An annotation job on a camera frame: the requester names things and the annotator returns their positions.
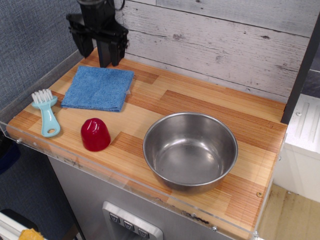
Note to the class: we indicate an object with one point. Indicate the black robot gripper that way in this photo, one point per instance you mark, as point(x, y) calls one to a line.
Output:
point(97, 20)

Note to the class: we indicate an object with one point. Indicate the blue microfiber cloth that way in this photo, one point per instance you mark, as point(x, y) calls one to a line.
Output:
point(96, 88)

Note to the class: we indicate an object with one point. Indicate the light blue scrub brush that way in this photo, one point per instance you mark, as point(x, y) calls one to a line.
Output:
point(44, 100)

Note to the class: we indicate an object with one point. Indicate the stainless steel bowl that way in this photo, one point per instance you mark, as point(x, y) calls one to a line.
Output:
point(190, 152)

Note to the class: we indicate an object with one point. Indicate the gray metal cabinet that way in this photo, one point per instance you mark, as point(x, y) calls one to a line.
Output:
point(87, 189)

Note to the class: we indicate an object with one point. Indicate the silver button panel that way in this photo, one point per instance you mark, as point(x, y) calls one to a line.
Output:
point(132, 223)

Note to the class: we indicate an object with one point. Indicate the yellow object bottom left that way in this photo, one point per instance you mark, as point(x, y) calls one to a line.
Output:
point(30, 234)

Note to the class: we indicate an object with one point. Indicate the white side cabinet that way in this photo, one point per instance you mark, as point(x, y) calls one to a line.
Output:
point(298, 167)

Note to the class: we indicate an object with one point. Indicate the dark gray left post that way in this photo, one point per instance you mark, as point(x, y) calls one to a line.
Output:
point(103, 53)

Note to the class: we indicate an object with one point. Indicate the dark gray post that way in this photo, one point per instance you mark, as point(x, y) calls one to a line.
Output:
point(103, 53)
point(302, 73)

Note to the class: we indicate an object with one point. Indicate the clear acrylic guard rail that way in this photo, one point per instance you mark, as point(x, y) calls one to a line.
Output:
point(98, 156)

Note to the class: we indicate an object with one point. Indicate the dark gray right post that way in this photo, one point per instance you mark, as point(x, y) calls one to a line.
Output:
point(302, 73)

